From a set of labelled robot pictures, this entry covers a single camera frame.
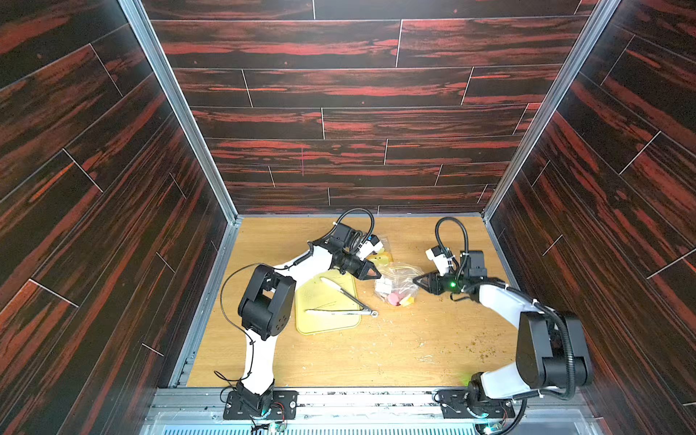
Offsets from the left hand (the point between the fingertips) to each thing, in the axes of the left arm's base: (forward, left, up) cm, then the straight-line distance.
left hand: (380, 275), depth 88 cm
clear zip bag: (+14, -3, -8) cm, 16 cm away
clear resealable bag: (-3, -5, -1) cm, 6 cm away
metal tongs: (-9, +4, -8) cm, 13 cm away
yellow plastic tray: (-2, +21, -10) cm, 24 cm away
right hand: (+1, -14, -3) cm, 15 cm away
